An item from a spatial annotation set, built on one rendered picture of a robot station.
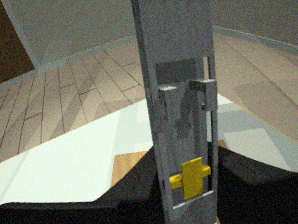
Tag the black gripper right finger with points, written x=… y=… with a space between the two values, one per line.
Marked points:
x=250 y=192

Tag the light brown wooden board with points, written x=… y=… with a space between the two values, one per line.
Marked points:
x=122 y=163

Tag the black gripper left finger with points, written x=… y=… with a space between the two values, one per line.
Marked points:
x=136 y=199

